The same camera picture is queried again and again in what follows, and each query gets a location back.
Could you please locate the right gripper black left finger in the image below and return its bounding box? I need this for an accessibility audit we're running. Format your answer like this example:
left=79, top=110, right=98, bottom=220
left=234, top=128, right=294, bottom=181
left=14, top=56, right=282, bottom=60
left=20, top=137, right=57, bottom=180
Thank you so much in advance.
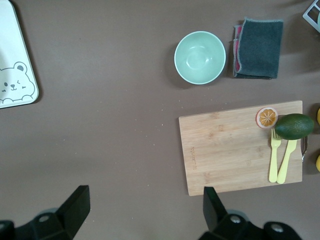
left=0, top=184, right=91, bottom=240

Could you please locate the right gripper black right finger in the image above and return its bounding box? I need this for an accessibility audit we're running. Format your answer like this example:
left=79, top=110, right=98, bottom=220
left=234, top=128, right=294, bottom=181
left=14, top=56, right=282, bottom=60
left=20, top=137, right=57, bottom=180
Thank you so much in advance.
left=202, top=186, right=302, bottom=240

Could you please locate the wooden cutting board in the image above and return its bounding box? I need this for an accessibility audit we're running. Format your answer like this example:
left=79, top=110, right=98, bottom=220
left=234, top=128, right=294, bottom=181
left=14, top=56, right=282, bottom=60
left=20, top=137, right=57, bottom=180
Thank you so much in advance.
left=178, top=100, right=308, bottom=197

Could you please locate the yellow plastic fork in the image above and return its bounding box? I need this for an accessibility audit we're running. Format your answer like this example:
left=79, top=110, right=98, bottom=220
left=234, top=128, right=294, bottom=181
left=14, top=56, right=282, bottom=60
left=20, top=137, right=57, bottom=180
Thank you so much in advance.
left=268, top=128, right=282, bottom=184

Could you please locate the yellow plastic knife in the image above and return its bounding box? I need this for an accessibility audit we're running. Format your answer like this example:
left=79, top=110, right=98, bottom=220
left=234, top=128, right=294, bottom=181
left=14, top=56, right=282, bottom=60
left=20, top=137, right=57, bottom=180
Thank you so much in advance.
left=276, top=138, right=298, bottom=185

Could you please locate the orange fruit slice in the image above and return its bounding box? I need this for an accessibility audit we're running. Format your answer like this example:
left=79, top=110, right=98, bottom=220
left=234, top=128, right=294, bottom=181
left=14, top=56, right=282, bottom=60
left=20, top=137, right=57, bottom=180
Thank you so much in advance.
left=255, top=106, right=279, bottom=129

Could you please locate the dark green avocado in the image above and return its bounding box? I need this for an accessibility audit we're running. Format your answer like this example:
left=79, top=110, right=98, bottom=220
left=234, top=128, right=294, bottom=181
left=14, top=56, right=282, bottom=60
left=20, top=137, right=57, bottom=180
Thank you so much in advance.
left=274, top=113, right=315, bottom=141

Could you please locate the pale green bowl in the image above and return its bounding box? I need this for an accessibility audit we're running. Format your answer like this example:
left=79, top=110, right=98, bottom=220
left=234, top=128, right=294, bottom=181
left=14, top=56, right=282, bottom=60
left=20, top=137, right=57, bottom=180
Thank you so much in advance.
left=174, top=30, right=227, bottom=85

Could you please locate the grey and pink folded cloth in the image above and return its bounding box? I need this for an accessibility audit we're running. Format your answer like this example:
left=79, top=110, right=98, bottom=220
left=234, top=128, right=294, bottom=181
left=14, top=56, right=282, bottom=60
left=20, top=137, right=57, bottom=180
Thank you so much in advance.
left=232, top=16, right=284, bottom=80

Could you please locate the cream tray with bear print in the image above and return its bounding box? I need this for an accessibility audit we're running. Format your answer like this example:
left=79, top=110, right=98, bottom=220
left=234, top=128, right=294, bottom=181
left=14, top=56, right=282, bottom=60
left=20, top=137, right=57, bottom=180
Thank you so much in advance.
left=0, top=0, right=40, bottom=110

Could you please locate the white wire rack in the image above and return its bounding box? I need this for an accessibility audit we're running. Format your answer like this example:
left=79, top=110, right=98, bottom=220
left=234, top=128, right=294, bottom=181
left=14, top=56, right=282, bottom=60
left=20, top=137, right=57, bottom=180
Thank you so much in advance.
left=302, top=0, right=320, bottom=27

